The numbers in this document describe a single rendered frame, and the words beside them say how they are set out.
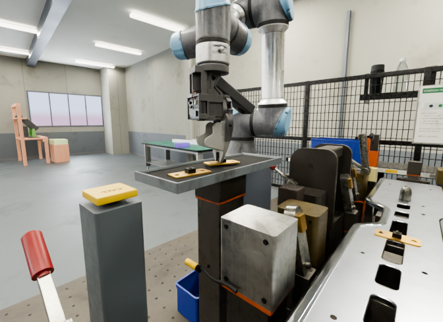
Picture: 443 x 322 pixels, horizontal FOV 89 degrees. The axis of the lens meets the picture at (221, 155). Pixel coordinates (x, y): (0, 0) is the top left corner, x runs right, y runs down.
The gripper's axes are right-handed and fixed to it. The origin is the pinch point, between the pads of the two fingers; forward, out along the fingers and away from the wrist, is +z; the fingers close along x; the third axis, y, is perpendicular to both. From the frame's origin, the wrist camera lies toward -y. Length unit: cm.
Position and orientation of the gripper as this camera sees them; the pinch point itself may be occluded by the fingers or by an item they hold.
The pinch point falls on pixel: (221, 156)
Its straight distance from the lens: 54.4
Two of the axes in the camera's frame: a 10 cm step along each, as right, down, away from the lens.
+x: 4.7, 1.3, -8.7
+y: -8.8, 0.7, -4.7
